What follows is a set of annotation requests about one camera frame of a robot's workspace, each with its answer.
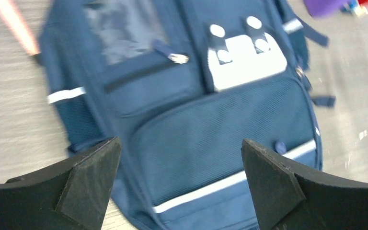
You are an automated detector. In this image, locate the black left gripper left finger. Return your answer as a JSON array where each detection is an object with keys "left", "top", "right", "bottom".
[{"left": 0, "top": 138, "right": 122, "bottom": 230}]

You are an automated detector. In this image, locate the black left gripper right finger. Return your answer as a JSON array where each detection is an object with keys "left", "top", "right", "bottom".
[{"left": 241, "top": 139, "right": 368, "bottom": 230}]

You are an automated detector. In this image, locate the navy blue backpack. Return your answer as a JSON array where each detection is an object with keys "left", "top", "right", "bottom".
[{"left": 39, "top": 0, "right": 335, "bottom": 230}]

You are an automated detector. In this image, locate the purple metronome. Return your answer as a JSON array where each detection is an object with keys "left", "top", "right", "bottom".
[{"left": 303, "top": 0, "right": 349, "bottom": 18}]

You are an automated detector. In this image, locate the pink music stand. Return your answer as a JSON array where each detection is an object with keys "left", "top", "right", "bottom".
[{"left": 0, "top": 0, "right": 42, "bottom": 66}]

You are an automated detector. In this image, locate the toy block car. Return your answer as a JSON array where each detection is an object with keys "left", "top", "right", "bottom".
[{"left": 340, "top": 0, "right": 368, "bottom": 17}]

